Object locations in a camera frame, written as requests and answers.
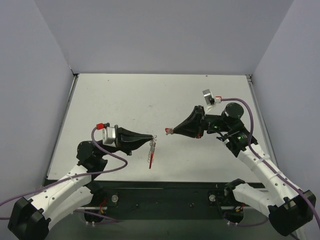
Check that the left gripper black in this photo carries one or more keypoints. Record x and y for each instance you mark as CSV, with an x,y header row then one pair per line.
x,y
119,139

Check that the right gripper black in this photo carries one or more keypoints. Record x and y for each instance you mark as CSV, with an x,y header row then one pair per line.
x,y
199,122

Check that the small key red cap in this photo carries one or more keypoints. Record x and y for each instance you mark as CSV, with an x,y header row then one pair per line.
x,y
169,131

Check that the metal key holder red handle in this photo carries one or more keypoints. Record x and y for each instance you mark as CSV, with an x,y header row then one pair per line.
x,y
151,153

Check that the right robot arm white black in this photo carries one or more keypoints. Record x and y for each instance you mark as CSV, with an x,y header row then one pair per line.
x,y
285,205

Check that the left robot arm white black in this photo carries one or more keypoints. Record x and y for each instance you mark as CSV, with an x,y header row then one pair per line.
x,y
32,218

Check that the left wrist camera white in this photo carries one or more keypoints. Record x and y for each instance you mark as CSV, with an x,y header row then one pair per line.
x,y
109,136

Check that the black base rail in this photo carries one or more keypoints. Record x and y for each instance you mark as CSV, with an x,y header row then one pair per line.
x,y
147,200

